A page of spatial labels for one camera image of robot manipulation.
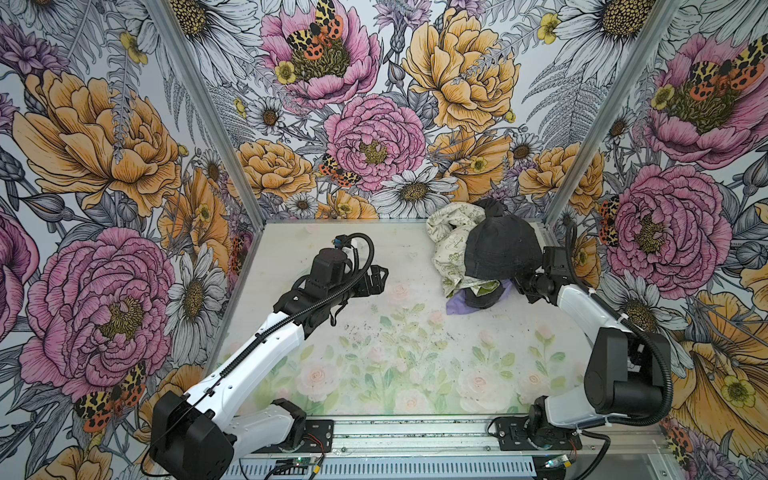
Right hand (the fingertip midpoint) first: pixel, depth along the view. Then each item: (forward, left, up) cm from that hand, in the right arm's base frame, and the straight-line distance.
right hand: (508, 282), depth 91 cm
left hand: (-7, +40, +11) cm, 42 cm away
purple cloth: (-1, +15, -9) cm, 17 cm away
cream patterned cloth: (+31, +13, -5) cm, 34 cm away
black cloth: (+14, -1, 0) cm, 14 cm away
